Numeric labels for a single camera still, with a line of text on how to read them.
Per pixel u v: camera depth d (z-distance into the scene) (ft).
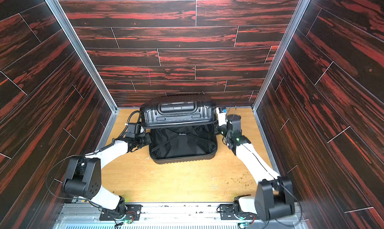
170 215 2.42
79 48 2.76
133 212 2.41
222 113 2.32
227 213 2.40
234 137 2.06
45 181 2.16
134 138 2.36
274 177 1.40
